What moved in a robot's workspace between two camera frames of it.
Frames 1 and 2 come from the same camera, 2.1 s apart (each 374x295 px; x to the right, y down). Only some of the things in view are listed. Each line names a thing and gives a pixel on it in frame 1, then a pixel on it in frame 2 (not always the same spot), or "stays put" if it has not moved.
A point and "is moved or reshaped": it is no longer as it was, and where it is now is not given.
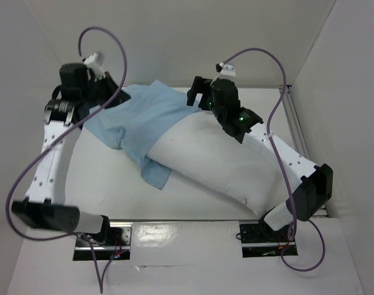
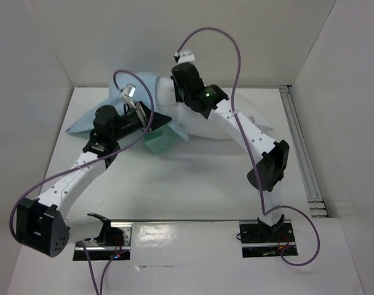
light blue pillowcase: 131,124 is moved or reshaped
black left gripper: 108,81 to 143,114
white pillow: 200,149 to 195,123
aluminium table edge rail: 186,220 stays put
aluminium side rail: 299,133 stays put
